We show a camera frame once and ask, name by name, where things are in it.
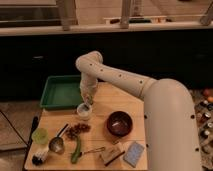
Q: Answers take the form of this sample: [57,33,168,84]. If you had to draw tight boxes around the green plastic cup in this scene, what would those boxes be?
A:
[31,128,48,145]

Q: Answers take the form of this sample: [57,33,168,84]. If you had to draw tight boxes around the black white brush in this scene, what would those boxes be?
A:
[32,149,49,166]

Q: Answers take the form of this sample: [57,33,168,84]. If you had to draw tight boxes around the blue sponge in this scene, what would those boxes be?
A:
[123,141,144,168]

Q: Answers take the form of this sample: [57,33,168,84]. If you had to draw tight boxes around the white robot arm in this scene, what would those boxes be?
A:
[75,51,202,171]

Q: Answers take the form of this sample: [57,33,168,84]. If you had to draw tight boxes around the green plastic tray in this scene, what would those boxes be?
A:
[40,75,83,110]

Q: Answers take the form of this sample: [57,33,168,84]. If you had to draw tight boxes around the dark red bowl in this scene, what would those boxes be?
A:
[106,111,133,137]

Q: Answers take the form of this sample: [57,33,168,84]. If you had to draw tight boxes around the white paper cup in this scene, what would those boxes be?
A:
[77,103,92,121]

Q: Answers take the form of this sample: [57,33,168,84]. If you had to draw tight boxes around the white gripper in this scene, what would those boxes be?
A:
[80,73,98,105]

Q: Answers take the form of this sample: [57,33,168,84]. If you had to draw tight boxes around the metal measuring scoop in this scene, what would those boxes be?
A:
[49,125,68,154]

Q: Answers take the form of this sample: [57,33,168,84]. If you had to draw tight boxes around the wooden block with black edge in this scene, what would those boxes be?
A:
[100,147,125,166]

